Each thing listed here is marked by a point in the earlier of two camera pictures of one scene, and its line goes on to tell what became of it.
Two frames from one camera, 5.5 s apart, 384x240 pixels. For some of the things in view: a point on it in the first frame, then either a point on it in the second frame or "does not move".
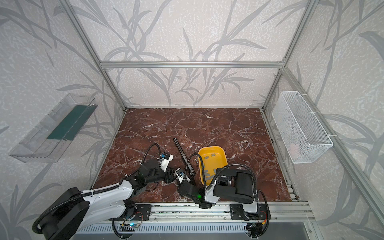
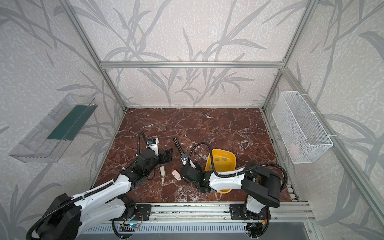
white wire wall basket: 304,139 does not move
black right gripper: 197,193 -> 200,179
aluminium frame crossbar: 270,65 does not move
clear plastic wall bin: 47,142 does not move
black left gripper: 168,174 -> 162,157
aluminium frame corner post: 91,46 does not move
